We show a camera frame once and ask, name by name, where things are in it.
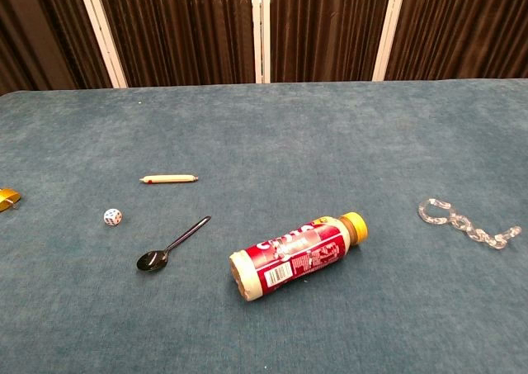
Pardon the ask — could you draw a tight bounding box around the blue table cloth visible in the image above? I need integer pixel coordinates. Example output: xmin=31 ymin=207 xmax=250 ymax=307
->
xmin=0 ymin=78 xmax=528 ymax=374

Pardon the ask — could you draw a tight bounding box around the red label drink bottle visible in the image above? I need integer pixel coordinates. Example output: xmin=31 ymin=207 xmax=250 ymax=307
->
xmin=229 ymin=211 xmax=369 ymax=304

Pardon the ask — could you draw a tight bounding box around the cream wrapped sausage stick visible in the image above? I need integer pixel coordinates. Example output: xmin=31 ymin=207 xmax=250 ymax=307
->
xmin=139 ymin=174 xmax=200 ymax=185

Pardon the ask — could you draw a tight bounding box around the black plastic spoon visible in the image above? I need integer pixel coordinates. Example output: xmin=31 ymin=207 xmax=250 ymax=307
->
xmin=136 ymin=215 xmax=212 ymax=272

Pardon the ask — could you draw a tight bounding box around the dark curtain partition panel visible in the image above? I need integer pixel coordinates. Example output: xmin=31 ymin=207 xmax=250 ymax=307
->
xmin=373 ymin=0 xmax=528 ymax=82
xmin=260 ymin=0 xmax=399 ymax=84
xmin=88 ymin=0 xmax=263 ymax=89
xmin=0 ymin=0 xmax=120 ymax=97

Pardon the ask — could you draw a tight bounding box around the clear plastic chain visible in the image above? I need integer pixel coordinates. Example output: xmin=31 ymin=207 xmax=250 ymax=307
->
xmin=418 ymin=198 xmax=523 ymax=251

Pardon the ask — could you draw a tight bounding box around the gold padlock with key ring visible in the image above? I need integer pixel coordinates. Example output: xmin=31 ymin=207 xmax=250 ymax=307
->
xmin=0 ymin=187 xmax=21 ymax=213

